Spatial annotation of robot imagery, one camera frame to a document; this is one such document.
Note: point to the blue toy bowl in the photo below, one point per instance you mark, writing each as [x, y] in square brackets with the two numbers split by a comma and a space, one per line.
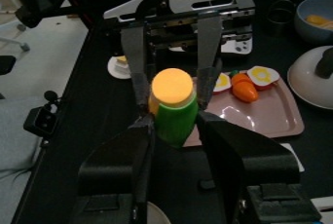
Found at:
[309, 29]

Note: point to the grey chair leg with castor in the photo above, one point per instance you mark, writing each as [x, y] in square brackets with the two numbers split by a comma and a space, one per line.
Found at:
[12, 42]

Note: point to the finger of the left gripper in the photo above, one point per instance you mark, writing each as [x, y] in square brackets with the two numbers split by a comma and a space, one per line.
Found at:
[135, 56]
[209, 46]

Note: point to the green bottle with yellow cap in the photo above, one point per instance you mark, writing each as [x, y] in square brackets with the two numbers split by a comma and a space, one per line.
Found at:
[176, 124]

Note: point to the white toy toaster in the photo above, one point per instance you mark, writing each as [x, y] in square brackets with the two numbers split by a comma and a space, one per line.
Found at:
[238, 47]

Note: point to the black device on frame bar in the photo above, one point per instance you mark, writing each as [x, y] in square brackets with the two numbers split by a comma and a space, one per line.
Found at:
[36, 7]

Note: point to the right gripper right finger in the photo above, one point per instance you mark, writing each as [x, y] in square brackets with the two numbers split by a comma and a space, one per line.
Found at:
[256, 176]

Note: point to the orange toy food piece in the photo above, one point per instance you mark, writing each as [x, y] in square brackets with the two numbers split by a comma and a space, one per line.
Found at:
[320, 20]

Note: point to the pink plastic tray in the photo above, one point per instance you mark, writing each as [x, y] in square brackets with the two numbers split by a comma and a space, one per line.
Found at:
[264, 117]

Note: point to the white round bowl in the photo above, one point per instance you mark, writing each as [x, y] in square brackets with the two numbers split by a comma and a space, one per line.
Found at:
[157, 213]

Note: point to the yellow toy corn cob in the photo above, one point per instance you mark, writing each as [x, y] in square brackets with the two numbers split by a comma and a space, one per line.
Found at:
[171, 86]

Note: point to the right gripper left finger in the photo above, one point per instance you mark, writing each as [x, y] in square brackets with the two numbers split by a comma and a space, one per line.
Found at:
[113, 169]

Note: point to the orange toy carrot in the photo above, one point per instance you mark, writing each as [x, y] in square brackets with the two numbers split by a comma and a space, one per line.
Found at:
[245, 90]

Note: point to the black clamp box with knob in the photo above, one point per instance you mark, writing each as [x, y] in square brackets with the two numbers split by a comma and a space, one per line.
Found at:
[40, 121]

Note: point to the white cup yellow contents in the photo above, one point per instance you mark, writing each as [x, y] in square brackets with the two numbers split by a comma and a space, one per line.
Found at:
[114, 71]

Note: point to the yellow toy cake slice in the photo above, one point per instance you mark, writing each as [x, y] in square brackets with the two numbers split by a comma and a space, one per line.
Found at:
[122, 65]

